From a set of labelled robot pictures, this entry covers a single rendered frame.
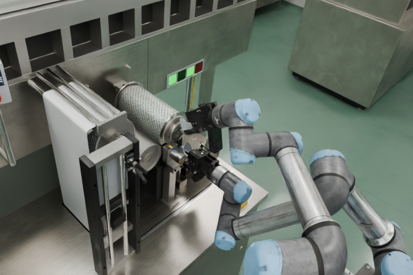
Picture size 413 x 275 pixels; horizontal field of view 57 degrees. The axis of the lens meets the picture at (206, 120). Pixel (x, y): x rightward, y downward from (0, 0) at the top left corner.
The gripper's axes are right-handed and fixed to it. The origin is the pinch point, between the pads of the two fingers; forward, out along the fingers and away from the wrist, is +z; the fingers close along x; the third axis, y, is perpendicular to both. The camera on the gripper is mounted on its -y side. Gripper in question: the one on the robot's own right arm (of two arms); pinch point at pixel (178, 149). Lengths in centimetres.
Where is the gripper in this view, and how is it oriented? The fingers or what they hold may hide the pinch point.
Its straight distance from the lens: 156.9
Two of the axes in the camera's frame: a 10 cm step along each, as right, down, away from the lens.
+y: 1.0, -7.8, -6.2
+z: -7.3, -4.8, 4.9
